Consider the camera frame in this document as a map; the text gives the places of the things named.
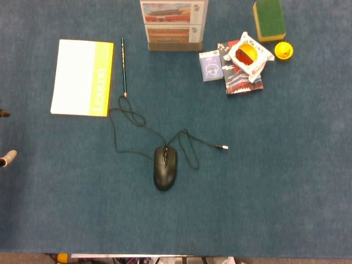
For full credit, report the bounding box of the black mouse cable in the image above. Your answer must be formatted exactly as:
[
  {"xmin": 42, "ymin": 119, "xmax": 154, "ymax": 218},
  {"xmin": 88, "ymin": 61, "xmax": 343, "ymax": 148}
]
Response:
[{"xmin": 108, "ymin": 95, "xmax": 229, "ymax": 170}]

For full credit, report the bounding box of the black computer mouse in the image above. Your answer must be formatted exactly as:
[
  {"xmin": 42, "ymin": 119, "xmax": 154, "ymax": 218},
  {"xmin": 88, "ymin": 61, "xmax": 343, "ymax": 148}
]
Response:
[{"xmin": 153, "ymin": 145, "xmax": 178, "ymax": 192}]

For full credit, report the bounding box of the small blue card box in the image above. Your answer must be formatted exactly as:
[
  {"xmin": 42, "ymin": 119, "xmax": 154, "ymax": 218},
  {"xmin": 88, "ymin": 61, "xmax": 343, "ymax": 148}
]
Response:
[{"xmin": 199, "ymin": 49, "xmax": 224, "ymax": 82}]

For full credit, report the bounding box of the blue felt table mat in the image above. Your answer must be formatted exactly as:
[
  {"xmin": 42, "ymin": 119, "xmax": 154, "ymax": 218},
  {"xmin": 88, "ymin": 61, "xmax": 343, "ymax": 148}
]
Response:
[{"xmin": 0, "ymin": 0, "xmax": 352, "ymax": 259}]

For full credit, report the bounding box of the dark palace print booklet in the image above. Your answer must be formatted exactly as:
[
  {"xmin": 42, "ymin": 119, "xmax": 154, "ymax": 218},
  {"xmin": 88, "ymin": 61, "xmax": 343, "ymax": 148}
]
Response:
[{"xmin": 217, "ymin": 40, "xmax": 265, "ymax": 96}]

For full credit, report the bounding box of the green pencil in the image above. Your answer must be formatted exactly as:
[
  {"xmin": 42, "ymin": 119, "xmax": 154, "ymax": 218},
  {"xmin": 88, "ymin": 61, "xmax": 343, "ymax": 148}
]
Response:
[{"xmin": 121, "ymin": 37, "xmax": 129, "ymax": 97}]

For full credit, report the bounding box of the white packet with orange fruit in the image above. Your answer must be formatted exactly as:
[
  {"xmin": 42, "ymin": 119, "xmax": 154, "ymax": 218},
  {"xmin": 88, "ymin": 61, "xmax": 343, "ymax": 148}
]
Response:
[{"xmin": 223, "ymin": 31, "xmax": 276, "ymax": 84}]

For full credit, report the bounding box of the postcard stand with palace pictures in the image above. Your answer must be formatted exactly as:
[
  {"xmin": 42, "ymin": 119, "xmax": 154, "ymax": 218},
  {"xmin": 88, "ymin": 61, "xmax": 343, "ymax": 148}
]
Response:
[{"xmin": 139, "ymin": 0, "xmax": 209, "ymax": 52}]

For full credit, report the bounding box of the white and yellow Lexicon notebook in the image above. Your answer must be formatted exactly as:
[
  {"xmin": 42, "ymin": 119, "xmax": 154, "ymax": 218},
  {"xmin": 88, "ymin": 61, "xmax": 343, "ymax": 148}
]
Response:
[{"xmin": 50, "ymin": 39, "xmax": 114, "ymax": 118}]

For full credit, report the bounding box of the yellow round toy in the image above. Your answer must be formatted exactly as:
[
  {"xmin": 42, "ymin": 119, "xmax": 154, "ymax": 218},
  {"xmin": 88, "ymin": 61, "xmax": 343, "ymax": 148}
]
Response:
[{"xmin": 274, "ymin": 41, "xmax": 294, "ymax": 61}]

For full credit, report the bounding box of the green and yellow sponge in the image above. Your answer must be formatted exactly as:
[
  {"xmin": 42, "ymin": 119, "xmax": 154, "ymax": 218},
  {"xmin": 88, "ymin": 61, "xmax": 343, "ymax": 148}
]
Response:
[{"xmin": 252, "ymin": 0, "xmax": 287, "ymax": 43}]

